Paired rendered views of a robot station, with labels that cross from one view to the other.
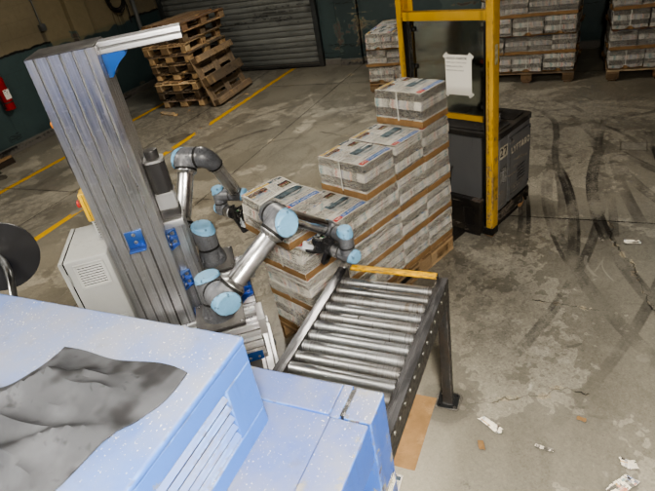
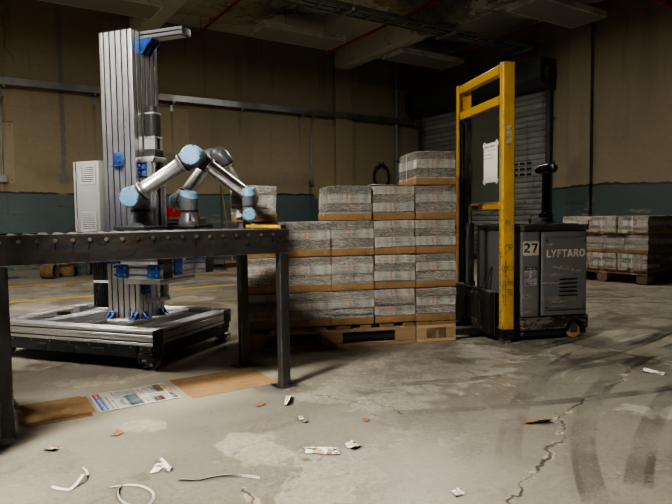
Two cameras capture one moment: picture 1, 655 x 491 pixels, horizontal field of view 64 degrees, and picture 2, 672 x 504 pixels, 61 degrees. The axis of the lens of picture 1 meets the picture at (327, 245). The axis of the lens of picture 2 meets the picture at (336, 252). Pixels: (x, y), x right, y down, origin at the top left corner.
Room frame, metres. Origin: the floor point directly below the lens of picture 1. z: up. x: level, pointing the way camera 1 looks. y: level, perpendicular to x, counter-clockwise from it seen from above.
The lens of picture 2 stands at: (-0.47, -2.12, 0.85)
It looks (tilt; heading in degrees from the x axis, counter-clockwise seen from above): 3 degrees down; 29
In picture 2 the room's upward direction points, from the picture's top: 1 degrees counter-clockwise
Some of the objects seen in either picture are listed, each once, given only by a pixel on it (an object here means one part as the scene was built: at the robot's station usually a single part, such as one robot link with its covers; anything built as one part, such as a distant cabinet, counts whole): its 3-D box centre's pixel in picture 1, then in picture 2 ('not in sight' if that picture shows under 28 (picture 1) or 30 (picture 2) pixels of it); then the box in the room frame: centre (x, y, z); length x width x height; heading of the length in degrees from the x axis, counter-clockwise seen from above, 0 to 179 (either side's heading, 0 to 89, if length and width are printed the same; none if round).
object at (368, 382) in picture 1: (340, 376); not in sight; (1.49, 0.04, 0.77); 0.47 x 0.05 x 0.05; 62
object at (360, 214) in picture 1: (354, 250); (326, 281); (2.94, -0.17, 0.42); 1.17 x 0.39 x 0.83; 131
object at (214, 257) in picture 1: (211, 252); (189, 217); (2.47, 0.63, 0.87); 0.15 x 0.15 x 0.10
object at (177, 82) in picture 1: (191, 57); not in sight; (9.52, 1.68, 0.65); 1.33 x 0.94 x 1.30; 156
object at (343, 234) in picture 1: (343, 236); (249, 197); (2.20, -0.08, 0.97); 0.11 x 0.08 x 0.11; 29
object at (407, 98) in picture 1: (416, 174); (426, 245); (3.41, -0.72, 0.65); 0.39 x 0.30 x 1.29; 41
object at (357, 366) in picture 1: (347, 364); not in sight; (1.55, 0.01, 0.77); 0.47 x 0.05 x 0.05; 62
